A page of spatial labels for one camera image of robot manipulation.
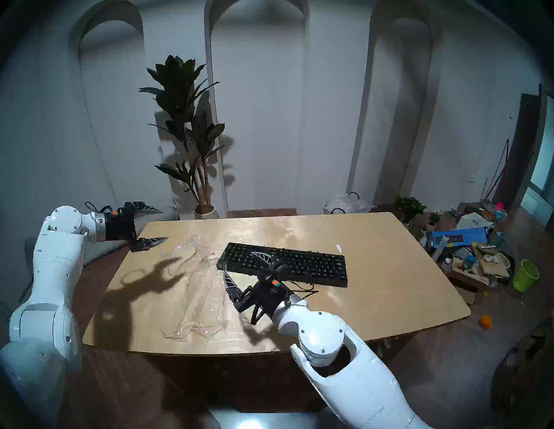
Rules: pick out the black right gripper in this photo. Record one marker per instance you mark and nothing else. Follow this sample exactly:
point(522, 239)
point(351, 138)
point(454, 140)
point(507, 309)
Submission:
point(266, 298)

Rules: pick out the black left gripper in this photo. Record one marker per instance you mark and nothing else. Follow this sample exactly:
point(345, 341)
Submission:
point(119, 227)

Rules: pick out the clear plastic wrapping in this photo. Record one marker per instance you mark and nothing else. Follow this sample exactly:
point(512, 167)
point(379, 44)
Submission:
point(203, 311)

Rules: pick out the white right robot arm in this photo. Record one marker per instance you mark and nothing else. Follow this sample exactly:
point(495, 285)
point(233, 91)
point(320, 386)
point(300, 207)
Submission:
point(337, 346)

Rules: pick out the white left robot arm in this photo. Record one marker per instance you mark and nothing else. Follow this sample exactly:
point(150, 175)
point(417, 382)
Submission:
point(52, 259)

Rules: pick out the black computer keyboard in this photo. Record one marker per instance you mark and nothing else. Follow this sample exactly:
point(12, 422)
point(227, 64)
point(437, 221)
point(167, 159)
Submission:
point(311, 264)

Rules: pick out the blue keyboard box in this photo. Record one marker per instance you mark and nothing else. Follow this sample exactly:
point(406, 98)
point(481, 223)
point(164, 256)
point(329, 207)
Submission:
point(458, 237)

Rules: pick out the white round plant pot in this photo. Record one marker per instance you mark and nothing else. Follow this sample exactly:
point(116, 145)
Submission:
point(205, 212)

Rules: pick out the basket with plastic bags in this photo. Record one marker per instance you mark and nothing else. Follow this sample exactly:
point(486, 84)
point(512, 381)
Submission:
point(346, 202)

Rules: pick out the tall dark green plant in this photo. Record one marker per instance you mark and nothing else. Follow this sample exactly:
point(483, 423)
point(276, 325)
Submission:
point(177, 82)

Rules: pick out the small bushy potted plant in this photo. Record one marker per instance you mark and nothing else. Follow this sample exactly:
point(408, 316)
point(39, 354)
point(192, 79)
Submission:
point(409, 206)

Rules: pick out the white paper roll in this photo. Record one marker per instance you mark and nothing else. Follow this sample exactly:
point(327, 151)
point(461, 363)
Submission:
point(438, 251)

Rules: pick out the tiny potted plant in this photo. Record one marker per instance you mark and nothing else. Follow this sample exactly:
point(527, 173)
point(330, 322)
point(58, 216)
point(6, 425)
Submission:
point(433, 217)

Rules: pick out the small blue jar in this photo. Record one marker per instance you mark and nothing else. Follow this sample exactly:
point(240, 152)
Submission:
point(468, 260)

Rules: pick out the brown cardboard box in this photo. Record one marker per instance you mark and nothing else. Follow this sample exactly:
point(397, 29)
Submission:
point(469, 279)

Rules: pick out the white box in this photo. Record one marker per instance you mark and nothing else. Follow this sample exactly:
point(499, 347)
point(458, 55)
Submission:
point(471, 221)

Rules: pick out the orange ball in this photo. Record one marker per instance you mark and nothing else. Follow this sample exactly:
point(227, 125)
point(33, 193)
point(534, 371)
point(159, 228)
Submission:
point(485, 321)

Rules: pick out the wooden board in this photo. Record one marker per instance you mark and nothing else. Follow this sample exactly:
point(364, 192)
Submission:
point(491, 264)

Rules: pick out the teal mug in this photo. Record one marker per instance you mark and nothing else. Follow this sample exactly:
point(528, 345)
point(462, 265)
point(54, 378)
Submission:
point(500, 240)

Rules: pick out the green plastic waste basket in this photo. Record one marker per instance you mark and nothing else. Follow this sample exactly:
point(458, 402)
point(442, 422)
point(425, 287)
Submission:
point(526, 274)

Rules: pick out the dark wooden chair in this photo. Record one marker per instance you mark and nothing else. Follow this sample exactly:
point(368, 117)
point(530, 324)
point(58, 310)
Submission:
point(530, 341)

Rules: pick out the dark door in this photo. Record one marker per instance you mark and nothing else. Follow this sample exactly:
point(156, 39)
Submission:
point(521, 147)

